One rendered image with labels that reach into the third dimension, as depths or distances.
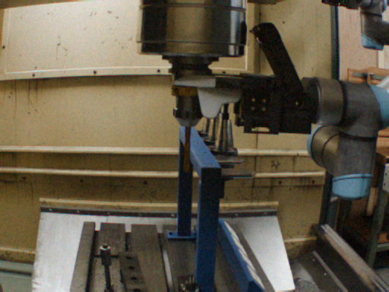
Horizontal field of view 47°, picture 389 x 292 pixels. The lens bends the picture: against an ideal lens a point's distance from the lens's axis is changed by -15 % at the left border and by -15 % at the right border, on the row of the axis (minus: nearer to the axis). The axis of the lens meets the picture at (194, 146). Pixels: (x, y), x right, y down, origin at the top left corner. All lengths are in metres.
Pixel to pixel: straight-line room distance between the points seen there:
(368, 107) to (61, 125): 1.23
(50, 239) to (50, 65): 0.62
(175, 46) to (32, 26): 1.17
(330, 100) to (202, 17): 0.23
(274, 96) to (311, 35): 1.14
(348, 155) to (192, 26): 0.32
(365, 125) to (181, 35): 0.32
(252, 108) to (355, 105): 0.17
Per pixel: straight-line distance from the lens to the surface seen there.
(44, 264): 1.68
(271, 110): 0.72
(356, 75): 3.66
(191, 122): 0.73
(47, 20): 1.76
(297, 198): 1.92
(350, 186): 0.80
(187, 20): 0.65
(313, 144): 0.93
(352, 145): 0.79
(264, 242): 1.79
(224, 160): 1.11
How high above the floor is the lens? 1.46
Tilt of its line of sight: 11 degrees down
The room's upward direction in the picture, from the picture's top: 2 degrees clockwise
